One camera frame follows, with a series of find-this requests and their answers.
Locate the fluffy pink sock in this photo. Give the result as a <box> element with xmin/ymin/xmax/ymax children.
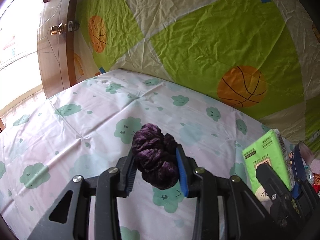
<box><xmin>306</xmin><ymin>152</ymin><xmax>315</xmax><ymax>166</ymax></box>

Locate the green tissue pack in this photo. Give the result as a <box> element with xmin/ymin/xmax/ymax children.
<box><xmin>242</xmin><ymin>129</ymin><xmax>295</xmax><ymax>202</ymax></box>

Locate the purple velvet scrunchie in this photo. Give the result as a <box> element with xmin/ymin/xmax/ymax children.
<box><xmin>131</xmin><ymin>123</ymin><xmax>180</xmax><ymax>190</ymax></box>

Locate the red gold drawstring pouch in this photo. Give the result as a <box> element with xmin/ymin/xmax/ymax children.
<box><xmin>312</xmin><ymin>173</ymin><xmax>320</xmax><ymax>193</ymax></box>

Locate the round metal cookie tin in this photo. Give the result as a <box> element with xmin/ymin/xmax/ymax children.
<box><xmin>289</xmin><ymin>141</ymin><xmax>319</xmax><ymax>198</ymax></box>

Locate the cloud print table cloth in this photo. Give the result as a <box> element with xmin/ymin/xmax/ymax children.
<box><xmin>1</xmin><ymin>70</ymin><xmax>268</xmax><ymax>239</ymax></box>

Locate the green cream sports bedsheet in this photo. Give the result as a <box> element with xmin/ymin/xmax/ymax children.
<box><xmin>74</xmin><ymin>0</ymin><xmax>319</xmax><ymax>152</ymax></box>

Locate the brown wooden door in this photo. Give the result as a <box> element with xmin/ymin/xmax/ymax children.
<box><xmin>37</xmin><ymin>0</ymin><xmax>78</xmax><ymax>98</ymax></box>

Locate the brass door knob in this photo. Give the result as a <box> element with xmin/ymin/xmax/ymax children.
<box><xmin>50</xmin><ymin>21</ymin><xmax>80</xmax><ymax>36</ymax></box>

